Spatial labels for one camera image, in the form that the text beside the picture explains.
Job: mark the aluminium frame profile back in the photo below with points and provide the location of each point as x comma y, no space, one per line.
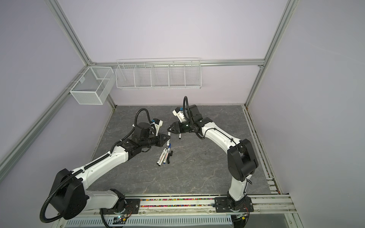
183,61

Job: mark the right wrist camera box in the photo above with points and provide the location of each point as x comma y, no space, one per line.
178,112

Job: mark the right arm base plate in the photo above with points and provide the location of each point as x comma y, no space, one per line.
228,204

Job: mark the blue capped whiteboard marker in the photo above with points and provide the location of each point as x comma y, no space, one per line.
167,152

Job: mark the white mesh square basket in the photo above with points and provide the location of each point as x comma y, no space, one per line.
94,85

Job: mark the white vented cable duct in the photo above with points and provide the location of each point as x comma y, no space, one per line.
150,221

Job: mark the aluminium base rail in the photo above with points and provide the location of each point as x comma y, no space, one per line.
174,204

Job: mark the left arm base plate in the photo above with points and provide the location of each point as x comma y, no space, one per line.
128,206

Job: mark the white wire long basket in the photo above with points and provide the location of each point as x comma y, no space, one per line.
159,77

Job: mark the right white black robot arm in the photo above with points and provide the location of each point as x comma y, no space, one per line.
241,158

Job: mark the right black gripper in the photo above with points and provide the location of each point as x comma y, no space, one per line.
177,131

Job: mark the aluminium frame profile right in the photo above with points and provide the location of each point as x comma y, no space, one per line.
283,23

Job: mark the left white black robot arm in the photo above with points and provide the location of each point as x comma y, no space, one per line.
69,195

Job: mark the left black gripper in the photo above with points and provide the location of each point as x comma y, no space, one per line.
161,141

